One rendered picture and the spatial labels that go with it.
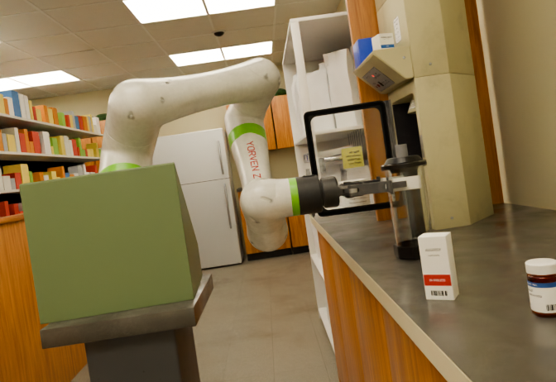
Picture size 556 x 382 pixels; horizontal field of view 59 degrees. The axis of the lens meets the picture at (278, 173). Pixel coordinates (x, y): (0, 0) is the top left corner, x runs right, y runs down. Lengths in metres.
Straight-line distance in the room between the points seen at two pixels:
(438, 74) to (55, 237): 1.15
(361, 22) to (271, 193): 1.01
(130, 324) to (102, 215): 0.24
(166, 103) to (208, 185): 5.22
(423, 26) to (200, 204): 5.13
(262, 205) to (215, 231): 5.32
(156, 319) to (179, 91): 0.54
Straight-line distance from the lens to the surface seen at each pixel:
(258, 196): 1.12
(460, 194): 1.59
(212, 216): 6.42
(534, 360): 0.67
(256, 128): 1.46
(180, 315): 1.07
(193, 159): 6.42
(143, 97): 1.17
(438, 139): 1.57
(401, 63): 1.57
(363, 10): 1.98
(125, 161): 1.23
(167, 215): 1.10
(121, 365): 1.20
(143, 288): 1.13
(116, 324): 1.10
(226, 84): 1.32
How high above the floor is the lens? 1.20
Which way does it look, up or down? 1 degrees down
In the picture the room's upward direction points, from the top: 8 degrees counter-clockwise
